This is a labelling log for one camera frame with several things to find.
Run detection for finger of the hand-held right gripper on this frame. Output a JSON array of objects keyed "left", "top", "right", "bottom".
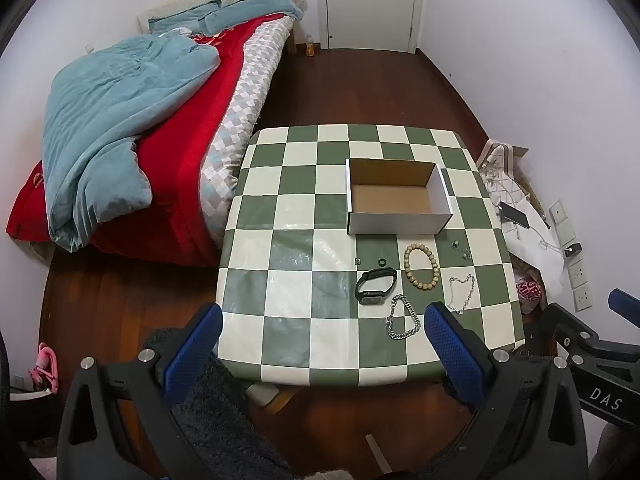
[
  {"left": 526, "top": 302, "right": 603, "bottom": 361},
  {"left": 607, "top": 287, "right": 640, "bottom": 329}
]

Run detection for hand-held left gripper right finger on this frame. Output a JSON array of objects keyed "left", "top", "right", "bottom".
[{"left": 424, "top": 301, "right": 588, "bottom": 480}]

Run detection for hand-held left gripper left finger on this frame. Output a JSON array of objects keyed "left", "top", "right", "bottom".
[{"left": 56, "top": 302, "right": 224, "bottom": 480}]

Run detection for thin silver necklace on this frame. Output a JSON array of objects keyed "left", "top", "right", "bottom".
[{"left": 445, "top": 273, "right": 476, "bottom": 315}]

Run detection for thick silver chain bracelet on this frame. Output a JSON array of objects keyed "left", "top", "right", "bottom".
[{"left": 385, "top": 294, "right": 422, "bottom": 341}]

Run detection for wooden bead bracelet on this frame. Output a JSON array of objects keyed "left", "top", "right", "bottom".
[{"left": 403, "top": 243, "right": 441, "bottom": 291}]

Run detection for black smartwatch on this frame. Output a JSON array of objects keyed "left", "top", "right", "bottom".
[{"left": 354, "top": 267, "right": 399, "bottom": 306}]

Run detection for white cardboard box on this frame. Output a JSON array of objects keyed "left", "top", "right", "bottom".
[{"left": 345, "top": 157, "right": 455, "bottom": 236}]

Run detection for person's right hand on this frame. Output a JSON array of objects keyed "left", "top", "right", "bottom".
[{"left": 594, "top": 421, "right": 640, "bottom": 480}]

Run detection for red white packet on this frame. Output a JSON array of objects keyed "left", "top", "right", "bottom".
[{"left": 515, "top": 270, "right": 545, "bottom": 313}]

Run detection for dark grey fuzzy rug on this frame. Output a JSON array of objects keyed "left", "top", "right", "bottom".
[{"left": 137, "top": 327, "right": 321, "bottom": 480}]

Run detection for white cloth bag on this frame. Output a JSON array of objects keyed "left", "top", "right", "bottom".
[{"left": 492, "top": 192, "right": 566, "bottom": 301}]

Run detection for wooden table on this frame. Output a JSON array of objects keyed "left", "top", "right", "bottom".
[{"left": 248, "top": 384, "right": 296, "bottom": 413}]

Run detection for dark smartphone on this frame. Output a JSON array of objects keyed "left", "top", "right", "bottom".
[{"left": 500, "top": 203, "right": 532, "bottom": 228}]

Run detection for white paper strip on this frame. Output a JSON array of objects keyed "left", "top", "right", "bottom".
[{"left": 365, "top": 434, "right": 387, "bottom": 472}]

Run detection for green white checkered tablecloth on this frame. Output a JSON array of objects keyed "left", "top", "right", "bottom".
[{"left": 214, "top": 124, "right": 526, "bottom": 388}]

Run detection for pink slippers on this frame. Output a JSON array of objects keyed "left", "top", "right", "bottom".
[{"left": 27, "top": 342, "right": 60, "bottom": 393}]

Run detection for bed with red sheet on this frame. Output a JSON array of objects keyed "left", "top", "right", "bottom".
[{"left": 6, "top": 15, "right": 293, "bottom": 268}]

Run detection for light blue quilt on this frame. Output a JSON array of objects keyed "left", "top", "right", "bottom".
[{"left": 42, "top": 35, "right": 221, "bottom": 253}]

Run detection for grey white diamond-pattern mattress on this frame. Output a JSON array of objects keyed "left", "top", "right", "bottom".
[{"left": 197, "top": 17, "right": 296, "bottom": 248}]

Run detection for beige headboard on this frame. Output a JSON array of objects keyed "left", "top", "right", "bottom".
[{"left": 137, "top": 0, "right": 306, "bottom": 56}]

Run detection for light blue blanket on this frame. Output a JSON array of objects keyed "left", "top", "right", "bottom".
[{"left": 148, "top": 0, "right": 307, "bottom": 36}]

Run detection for white door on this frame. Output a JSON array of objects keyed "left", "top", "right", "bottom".
[{"left": 316, "top": 0, "right": 430, "bottom": 55}]

